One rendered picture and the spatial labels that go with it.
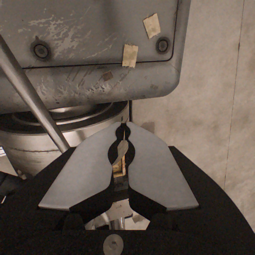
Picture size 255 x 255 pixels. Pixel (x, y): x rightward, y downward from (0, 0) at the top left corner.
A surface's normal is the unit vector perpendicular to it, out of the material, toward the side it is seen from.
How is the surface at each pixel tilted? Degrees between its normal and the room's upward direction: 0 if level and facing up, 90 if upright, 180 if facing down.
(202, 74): 0
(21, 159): 29
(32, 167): 24
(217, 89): 0
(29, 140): 19
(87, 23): 0
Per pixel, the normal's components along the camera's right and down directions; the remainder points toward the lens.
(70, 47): 0.25, 0.47
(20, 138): -0.15, 0.48
